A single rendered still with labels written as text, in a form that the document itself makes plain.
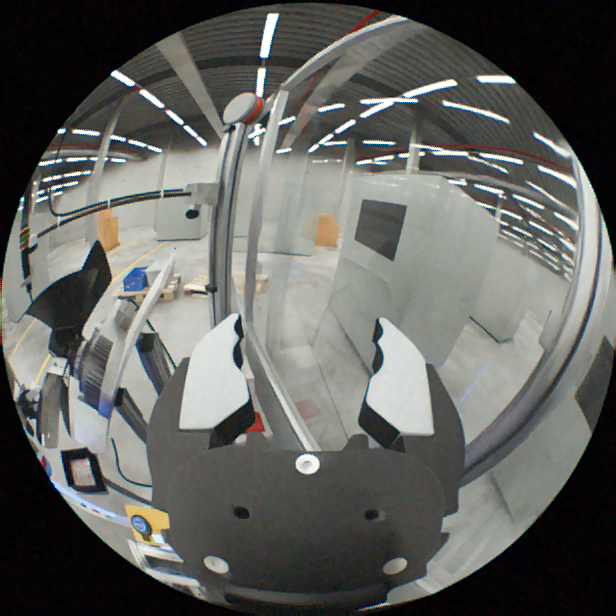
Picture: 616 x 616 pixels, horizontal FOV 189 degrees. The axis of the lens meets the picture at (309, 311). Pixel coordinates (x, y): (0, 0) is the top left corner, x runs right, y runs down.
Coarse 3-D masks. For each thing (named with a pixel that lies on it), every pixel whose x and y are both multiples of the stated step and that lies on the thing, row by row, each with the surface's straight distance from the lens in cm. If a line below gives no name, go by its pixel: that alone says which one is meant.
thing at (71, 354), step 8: (80, 336) 73; (48, 344) 75; (56, 344) 73; (64, 344) 72; (72, 344) 73; (80, 344) 72; (56, 352) 74; (64, 352) 72; (72, 352) 70; (72, 360) 70; (72, 368) 71; (72, 376) 74
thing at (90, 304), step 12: (96, 240) 77; (96, 252) 80; (84, 264) 77; (96, 264) 82; (108, 264) 88; (96, 276) 83; (108, 276) 89; (96, 288) 84; (96, 300) 84; (84, 312) 81
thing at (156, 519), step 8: (128, 512) 54; (136, 512) 53; (144, 512) 52; (152, 512) 51; (160, 512) 50; (144, 520) 52; (152, 520) 51; (160, 520) 50; (168, 520) 49; (152, 528) 51; (160, 528) 50; (136, 536) 54; (152, 536) 52; (160, 536) 51; (152, 544) 53; (160, 544) 51
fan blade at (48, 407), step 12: (48, 372) 72; (48, 384) 69; (60, 384) 65; (48, 396) 67; (60, 396) 63; (48, 408) 65; (36, 420) 74; (48, 420) 63; (36, 432) 74; (48, 444) 61
